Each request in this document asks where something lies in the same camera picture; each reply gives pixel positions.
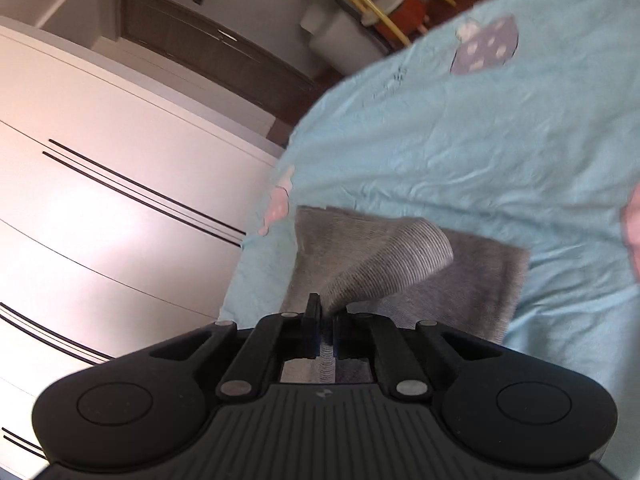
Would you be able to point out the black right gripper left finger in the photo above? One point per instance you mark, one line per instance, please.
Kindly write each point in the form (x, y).
(275, 340)

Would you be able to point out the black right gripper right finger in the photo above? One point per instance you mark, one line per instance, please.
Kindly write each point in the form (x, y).
(370, 348)

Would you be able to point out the grey knit pants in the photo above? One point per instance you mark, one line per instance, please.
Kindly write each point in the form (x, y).
(407, 269)

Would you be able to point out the white wardrobe with black lines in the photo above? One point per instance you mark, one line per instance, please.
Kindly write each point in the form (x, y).
(123, 209)

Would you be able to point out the dark wooden door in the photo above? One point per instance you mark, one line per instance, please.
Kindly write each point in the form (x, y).
(212, 51)

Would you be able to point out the light blue mushroom bedsheet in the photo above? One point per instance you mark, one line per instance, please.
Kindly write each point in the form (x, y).
(519, 121)

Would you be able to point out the red box under table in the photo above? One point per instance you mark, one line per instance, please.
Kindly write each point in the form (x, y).
(408, 16)

